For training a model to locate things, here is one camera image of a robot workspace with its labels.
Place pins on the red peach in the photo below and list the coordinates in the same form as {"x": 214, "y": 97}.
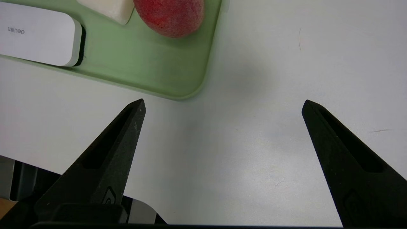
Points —
{"x": 171, "y": 16}

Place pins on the light green plastic tray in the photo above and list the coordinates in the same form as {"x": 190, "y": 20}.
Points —
{"x": 143, "y": 63}

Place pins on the white soap bar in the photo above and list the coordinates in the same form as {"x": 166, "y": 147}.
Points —
{"x": 111, "y": 9}

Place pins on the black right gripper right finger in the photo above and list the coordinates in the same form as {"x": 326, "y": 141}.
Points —
{"x": 356, "y": 178}

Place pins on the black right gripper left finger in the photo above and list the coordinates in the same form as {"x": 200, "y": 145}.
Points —
{"x": 105, "y": 171}

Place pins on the white rectangular eraser box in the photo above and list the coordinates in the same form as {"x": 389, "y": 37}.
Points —
{"x": 38, "y": 35}

